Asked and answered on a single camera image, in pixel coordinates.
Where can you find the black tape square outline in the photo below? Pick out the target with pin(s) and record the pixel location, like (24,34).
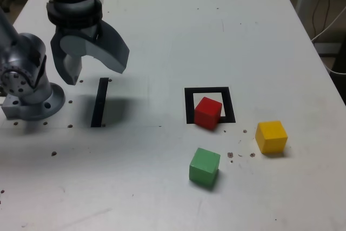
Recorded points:
(189,106)

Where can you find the red cube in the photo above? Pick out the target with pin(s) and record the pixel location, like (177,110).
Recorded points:
(206,113)

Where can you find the grey power strip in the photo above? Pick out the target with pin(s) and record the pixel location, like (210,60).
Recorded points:
(329,49)

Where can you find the black tape strip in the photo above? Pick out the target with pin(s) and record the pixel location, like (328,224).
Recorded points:
(99,101)

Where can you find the yellow cube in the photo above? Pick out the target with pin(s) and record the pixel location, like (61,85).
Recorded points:
(270,139)

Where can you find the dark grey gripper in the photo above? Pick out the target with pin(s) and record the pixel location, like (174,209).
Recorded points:
(81,30)

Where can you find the green cube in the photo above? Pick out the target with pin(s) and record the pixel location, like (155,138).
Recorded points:
(202,168)

